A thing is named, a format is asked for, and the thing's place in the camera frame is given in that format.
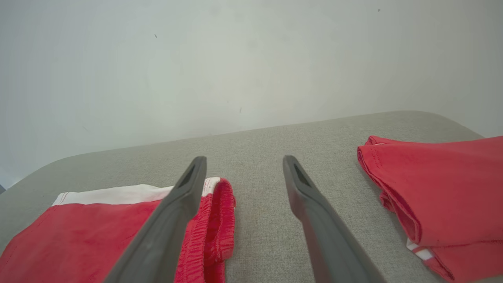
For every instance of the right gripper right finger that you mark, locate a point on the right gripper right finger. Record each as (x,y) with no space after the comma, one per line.
(334,247)

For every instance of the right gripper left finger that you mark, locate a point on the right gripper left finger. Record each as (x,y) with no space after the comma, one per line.
(157,243)

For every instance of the red shorts white trim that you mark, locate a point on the red shorts white trim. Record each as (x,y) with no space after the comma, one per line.
(78,243)

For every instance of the red basketball jersey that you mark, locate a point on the red basketball jersey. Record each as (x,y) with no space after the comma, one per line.
(452,188)

